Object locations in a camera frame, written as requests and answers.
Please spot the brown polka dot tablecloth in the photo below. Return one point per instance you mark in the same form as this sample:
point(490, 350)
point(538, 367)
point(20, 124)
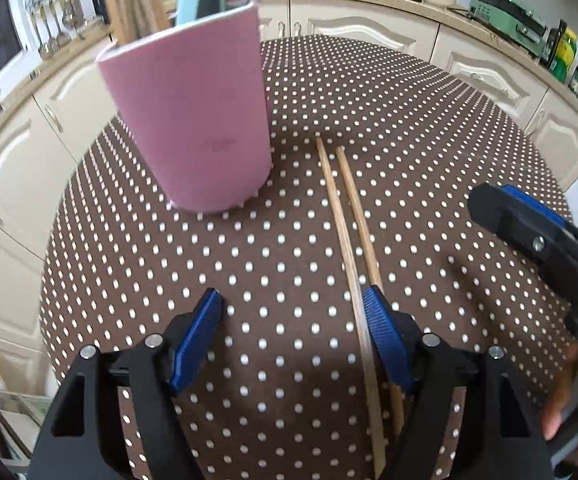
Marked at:
point(281, 393)

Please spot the hanging utensil rack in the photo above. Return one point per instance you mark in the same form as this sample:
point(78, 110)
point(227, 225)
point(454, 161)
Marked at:
point(54, 23)

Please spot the person's right hand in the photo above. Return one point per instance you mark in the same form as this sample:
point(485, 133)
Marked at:
point(560, 396)

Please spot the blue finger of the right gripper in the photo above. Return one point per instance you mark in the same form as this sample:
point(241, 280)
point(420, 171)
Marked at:
point(524, 208)

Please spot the green yellow oil bottle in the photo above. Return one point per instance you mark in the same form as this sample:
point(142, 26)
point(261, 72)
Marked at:
point(564, 55)

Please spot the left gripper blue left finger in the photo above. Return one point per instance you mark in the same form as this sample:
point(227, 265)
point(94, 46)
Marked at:
point(190, 349)

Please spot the green electric cooker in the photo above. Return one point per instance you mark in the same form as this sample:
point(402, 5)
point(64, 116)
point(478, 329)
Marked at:
point(513, 20)

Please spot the pink utensil holder cup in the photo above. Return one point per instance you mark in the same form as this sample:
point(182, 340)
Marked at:
point(193, 98)

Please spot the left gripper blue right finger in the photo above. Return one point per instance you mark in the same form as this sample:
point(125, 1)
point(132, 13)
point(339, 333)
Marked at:
point(393, 334)

